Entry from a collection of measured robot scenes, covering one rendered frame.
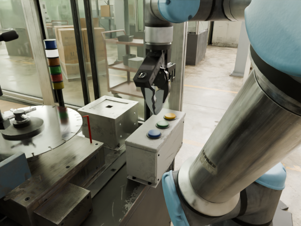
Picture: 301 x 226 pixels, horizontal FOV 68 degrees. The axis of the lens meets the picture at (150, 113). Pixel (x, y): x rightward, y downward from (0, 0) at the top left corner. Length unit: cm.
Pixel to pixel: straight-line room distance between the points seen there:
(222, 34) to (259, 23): 867
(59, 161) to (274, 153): 60
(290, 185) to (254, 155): 188
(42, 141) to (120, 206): 28
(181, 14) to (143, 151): 40
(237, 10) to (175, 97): 48
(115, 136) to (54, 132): 26
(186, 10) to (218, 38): 840
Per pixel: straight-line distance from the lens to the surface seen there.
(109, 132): 87
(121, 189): 75
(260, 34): 18
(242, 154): 27
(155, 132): 71
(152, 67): 58
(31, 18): 129
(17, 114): 71
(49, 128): 71
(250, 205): 51
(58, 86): 97
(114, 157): 86
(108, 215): 69
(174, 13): 48
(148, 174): 72
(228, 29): 882
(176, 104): 90
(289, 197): 203
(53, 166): 72
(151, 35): 60
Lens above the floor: 127
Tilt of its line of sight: 25 degrees down
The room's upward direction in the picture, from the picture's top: straight up
